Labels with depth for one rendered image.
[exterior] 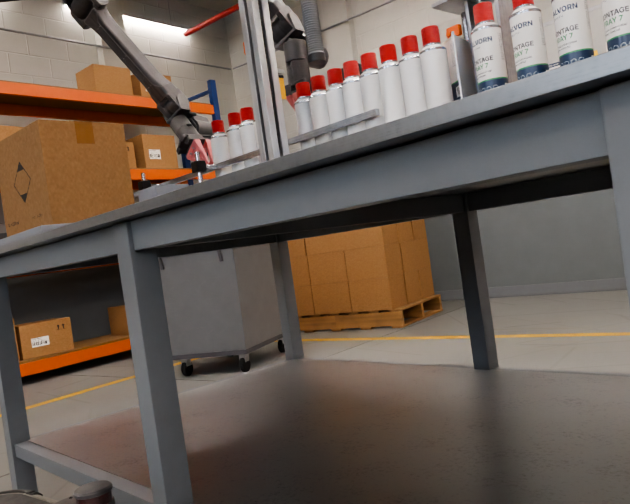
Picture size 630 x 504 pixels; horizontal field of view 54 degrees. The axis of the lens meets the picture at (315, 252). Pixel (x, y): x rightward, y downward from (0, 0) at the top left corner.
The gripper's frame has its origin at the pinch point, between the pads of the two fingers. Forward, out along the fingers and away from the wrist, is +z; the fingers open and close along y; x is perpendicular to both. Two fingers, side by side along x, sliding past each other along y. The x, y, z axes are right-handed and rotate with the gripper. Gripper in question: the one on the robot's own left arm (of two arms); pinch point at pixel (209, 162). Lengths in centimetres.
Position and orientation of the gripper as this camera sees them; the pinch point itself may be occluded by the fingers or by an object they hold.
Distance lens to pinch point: 180.5
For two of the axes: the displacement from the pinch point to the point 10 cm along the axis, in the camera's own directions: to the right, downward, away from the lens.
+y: 7.2, -0.9, 6.8
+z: 5.5, 6.8, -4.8
